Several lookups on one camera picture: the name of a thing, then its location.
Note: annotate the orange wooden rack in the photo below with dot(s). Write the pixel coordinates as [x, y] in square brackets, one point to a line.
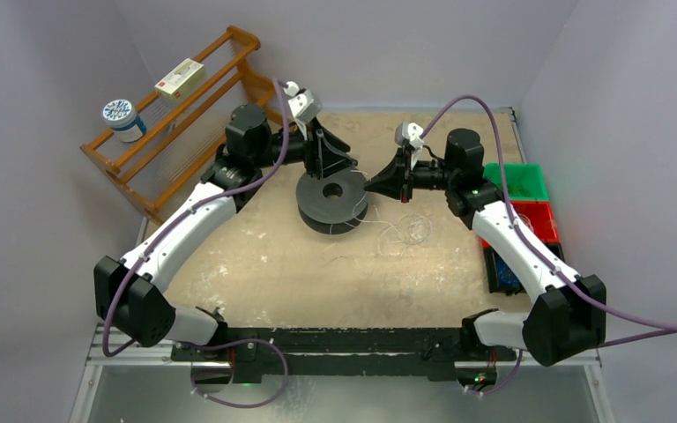
[158, 171]

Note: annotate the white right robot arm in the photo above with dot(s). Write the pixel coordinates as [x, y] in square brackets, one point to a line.
[567, 316]

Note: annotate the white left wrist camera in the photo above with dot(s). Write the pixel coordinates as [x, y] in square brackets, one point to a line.
[304, 106]

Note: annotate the black perforated cable spool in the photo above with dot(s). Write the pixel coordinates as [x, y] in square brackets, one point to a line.
[335, 204]

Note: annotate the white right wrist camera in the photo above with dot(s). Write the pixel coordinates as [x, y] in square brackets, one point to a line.
[409, 133]

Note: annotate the black plastic bin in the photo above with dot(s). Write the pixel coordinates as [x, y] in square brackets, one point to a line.
[500, 277]

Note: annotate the green plastic bin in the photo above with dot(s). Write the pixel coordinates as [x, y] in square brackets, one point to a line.
[526, 182]

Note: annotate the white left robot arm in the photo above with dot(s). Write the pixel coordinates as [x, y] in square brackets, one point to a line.
[129, 292]

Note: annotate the red plastic bin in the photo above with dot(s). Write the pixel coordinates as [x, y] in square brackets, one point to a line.
[539, 217]

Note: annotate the blue white round jar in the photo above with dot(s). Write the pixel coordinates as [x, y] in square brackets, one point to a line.
[124, 120]

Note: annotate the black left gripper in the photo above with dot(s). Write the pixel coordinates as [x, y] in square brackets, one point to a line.
[323, 154]

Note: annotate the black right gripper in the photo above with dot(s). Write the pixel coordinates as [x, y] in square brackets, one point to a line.
[405, 177]

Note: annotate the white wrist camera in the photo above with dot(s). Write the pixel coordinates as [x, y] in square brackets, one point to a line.
[409, 133]
[304, 106]

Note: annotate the green white cardboard box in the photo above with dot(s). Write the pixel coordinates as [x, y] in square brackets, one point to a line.
[181, 81]

